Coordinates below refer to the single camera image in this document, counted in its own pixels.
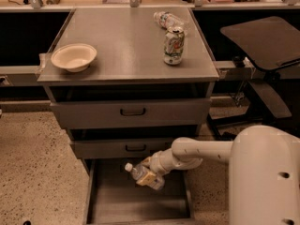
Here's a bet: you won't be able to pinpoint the grey drawer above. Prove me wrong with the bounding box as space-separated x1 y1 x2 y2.
69 125 199 159
83 158 195 225
50 83 211 129

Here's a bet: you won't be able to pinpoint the blue label plastic bottle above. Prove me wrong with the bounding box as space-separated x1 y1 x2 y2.
125 163 165 190

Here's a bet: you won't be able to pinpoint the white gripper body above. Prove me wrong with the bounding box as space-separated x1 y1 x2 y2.
150 150 173 175

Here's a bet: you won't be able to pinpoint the grey drawer cabinet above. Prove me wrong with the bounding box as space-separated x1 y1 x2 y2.
37 7 219 173

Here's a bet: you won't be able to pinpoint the top grey drawer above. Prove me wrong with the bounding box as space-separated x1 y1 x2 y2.
50 83 211 129

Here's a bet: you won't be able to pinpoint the black office chair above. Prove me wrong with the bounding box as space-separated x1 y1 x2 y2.
206 15 300 143

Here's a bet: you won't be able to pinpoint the bottom grey drawer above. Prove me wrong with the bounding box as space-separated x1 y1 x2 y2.
83 158 195 225

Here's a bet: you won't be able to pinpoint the middle grey drawer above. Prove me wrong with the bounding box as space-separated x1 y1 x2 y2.
69 125 199 159

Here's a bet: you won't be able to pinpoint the white paper bowl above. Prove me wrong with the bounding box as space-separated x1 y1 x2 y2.
51 43 98 72

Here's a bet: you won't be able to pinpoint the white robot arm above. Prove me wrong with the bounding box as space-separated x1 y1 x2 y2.
138 126 300 225

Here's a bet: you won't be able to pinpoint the clear plastic water bottle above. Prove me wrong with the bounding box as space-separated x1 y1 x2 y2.
153 11 188 34

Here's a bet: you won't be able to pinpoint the green white soda can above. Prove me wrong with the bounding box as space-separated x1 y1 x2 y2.
163 26 185 66

